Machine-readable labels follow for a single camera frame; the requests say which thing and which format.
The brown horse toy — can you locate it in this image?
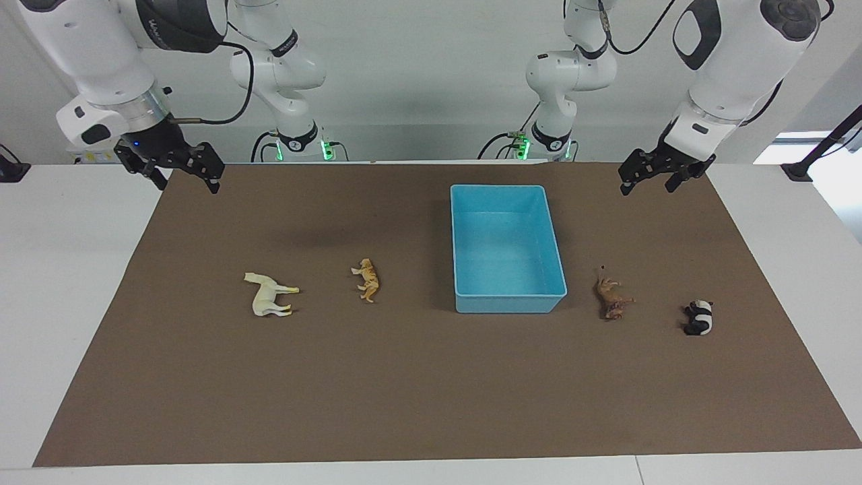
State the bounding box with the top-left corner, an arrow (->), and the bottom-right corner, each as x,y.
595,266 -> 636,321

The cream white horse toy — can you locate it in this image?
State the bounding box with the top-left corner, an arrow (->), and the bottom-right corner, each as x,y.
244,271 -> 300,318

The black white panda toy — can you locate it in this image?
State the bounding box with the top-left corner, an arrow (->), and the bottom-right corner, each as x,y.
683,300 -> 715,337

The orange tiger toy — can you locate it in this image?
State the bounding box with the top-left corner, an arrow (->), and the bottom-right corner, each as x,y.
350,258 -> 380,303

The white box yellow label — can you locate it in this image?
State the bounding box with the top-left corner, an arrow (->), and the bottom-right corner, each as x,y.
67,150 -> 130,165

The light blue storage box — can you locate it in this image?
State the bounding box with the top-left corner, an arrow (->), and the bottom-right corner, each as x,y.
450,185 -> 568,314

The brown table mat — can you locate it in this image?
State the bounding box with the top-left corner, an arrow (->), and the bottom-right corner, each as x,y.
32,162 -> 862,468

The black right base cable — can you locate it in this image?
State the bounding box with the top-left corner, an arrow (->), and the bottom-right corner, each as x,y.
251,130 -> 280,163

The black base cable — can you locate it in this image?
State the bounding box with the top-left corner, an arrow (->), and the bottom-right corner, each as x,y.
251,130 -> 280,163
478,101 -> 541,160

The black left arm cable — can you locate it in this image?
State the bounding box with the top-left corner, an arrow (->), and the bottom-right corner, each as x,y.
593,0 -> 677,56

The black left base cable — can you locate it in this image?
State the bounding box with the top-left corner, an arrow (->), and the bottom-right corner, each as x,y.
478,101 -> 541,160

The black camera stand pole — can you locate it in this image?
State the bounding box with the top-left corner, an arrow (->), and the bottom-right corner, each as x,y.
781,104 -> 862,183

